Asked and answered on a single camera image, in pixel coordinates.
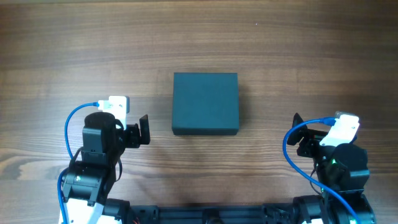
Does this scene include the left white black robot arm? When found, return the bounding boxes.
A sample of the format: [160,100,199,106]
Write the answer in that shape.
[57,112,150,223]

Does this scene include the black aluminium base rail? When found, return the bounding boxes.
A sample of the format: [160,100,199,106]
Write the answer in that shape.
[126,203,297,224]

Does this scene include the right blue cable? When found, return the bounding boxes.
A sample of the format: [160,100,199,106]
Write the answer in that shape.
[282,116,363,224]

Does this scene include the left blue cable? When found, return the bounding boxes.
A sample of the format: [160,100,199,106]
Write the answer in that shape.
[57,101,101,224]

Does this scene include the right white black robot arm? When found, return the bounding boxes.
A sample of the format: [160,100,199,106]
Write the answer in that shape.
[282,112,377,224]

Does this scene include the dark green box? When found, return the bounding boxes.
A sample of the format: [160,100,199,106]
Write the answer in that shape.
[172,72,239,136]

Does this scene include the blue cable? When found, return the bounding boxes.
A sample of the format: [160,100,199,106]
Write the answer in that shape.
[57,101,101,224]
[282,116,363,224]

